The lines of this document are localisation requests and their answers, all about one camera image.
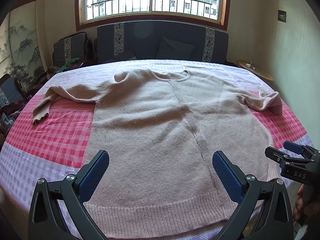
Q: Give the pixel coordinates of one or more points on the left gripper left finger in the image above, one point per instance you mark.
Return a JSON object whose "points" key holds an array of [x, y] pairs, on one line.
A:
{"points": [[45, 217]]}

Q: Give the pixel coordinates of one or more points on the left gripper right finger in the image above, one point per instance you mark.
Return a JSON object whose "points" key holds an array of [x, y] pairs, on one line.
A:
{"points": [[275, 217]]}

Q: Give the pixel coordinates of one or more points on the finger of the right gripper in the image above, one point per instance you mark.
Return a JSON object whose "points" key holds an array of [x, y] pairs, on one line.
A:
{"points": [[295, 148]]}

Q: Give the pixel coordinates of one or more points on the beige knit sweater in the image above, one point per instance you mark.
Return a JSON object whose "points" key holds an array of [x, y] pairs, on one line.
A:
{"points": [[161, 130]]}

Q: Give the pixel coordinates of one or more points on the person's right hand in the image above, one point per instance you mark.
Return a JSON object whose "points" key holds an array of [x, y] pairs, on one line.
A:
{"points": [[311, 210]]}

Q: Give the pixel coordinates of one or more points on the pink checked bed sheet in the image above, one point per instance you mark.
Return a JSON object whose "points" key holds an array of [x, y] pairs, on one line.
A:
{"points": [[56, 147]]}

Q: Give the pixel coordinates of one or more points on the round wooden side table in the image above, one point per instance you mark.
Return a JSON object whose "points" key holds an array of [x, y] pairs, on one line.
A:
{"points": [[258, 72]]}

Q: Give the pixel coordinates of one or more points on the dark sofa cushion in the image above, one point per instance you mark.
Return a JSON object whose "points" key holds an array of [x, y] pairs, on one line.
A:
{"points": [[173, 50]]}

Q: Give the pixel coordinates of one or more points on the painted folding screen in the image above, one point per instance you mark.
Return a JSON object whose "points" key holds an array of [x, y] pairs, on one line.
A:
{"points": [[20, 54]]}

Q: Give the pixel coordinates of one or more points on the dark blue armchair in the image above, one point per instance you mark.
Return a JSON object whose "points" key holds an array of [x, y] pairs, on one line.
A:
{"points": [[70, 47]]}

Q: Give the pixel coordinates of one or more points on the dark blue sofa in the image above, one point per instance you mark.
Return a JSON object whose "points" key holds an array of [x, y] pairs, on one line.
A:
{"points": [[140, 40]]}

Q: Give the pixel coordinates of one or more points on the black wall switch plate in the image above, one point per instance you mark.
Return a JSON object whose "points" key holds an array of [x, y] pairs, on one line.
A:
{"points": [[282, 16]]}

